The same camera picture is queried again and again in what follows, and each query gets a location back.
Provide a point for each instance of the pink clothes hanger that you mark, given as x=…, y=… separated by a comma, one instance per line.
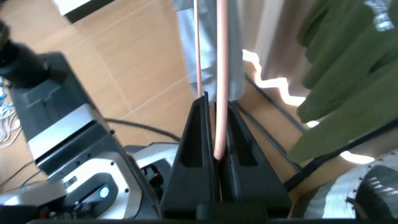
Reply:
x=222, y=77

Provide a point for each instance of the beige curtain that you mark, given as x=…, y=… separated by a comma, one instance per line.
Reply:
x=273, y=31

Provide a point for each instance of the green printed t-shirt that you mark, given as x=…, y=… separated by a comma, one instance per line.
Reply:
x=357, y=77

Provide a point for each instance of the black clothes rack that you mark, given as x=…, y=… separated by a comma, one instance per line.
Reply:
x=326, y=158

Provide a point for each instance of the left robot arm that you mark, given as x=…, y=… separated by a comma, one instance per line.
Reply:
x=21, y=62

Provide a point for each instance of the white laundry basket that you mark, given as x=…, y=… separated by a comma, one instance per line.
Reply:
x=335, y=193

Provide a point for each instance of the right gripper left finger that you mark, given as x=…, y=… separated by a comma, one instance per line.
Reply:
x=189, y=183

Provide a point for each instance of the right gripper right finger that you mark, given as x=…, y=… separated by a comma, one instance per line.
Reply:
x=252, y=183

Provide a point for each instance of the pale grey shorts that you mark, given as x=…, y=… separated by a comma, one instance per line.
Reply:
x=208, y=31

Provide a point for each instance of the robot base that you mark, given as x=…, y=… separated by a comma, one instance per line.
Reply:
x=62, y=133

